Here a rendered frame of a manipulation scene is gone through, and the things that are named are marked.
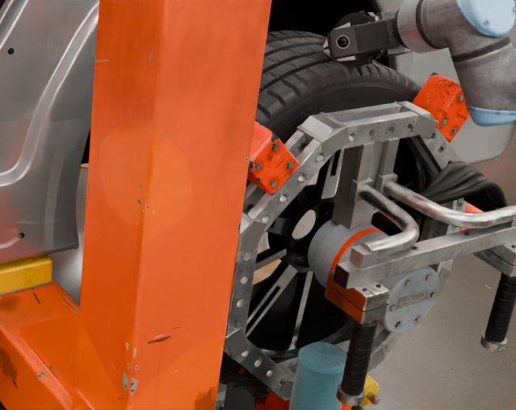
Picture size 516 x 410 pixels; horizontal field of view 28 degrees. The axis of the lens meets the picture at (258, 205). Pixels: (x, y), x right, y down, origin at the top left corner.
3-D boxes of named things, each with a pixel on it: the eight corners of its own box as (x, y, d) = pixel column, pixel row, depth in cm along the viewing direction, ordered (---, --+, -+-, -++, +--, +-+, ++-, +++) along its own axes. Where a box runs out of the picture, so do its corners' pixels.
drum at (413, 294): (354, 270, 193) (368, 203, 187) (434, 327, 178) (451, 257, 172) (296, 285, 185) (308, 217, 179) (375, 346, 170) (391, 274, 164)
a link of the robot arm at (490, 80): (549, 114, 150) (524, 34, 147) (473, 137, 153) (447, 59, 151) (547, 102, 158) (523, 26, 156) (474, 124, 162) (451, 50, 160)
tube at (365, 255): (362, 197, 175) (373, 140, 171) (442, 247, 162) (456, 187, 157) (282, 214, 165) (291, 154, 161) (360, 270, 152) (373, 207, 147)
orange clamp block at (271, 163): (273, 146, 167) (247, 115, 161) (303, 165, 162) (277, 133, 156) (245, 178, 167) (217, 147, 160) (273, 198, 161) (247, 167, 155)
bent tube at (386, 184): (442, 179, 187) (454, 125, 182) (522, 225, 174) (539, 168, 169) (371, 194, 177) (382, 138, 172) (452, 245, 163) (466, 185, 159)
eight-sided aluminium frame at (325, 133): (410, 333, 213) (467, 89, 190) (432, 351, 209) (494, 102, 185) (193, 407, 182) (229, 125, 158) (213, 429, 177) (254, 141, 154)
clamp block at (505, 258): (490, 248, 182) (496, 222, 179) (529, 272, 175) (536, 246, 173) (470, 254, 179) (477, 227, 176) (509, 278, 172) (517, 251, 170)
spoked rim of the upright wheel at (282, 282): (346, 32, 200) (124, 121, 177) (429, 72, 184) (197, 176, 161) (351, 239, 229) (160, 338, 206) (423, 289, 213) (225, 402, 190)
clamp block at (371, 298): (347, 290, 162) (352, 260, 160) (385, 318, 156) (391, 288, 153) (322, 296, 159) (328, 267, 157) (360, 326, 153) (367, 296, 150)
